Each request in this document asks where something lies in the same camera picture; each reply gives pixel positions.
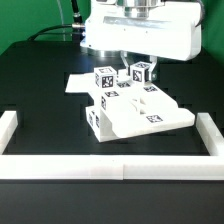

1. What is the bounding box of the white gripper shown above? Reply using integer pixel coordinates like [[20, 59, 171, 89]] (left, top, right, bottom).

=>
[[84, 0, 202, 82]]

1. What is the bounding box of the white chair back frame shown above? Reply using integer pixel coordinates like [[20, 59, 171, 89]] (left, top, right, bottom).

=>
[[92, 80, 195, 139]]

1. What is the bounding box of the white marker sheet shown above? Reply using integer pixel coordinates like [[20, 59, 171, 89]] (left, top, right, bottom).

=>
[[65, 73, 96, 93]]

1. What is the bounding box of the white U-shaped fence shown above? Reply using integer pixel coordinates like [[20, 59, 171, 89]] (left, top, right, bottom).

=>
[[0, 111, 224, 180]]

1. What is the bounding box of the black cable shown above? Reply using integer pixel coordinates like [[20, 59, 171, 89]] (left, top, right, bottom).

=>
[[27, 0, 86, 42]]

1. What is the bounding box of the grey thin cable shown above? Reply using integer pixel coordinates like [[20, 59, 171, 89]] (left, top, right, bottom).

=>
[[56, 0, 66, 42]]

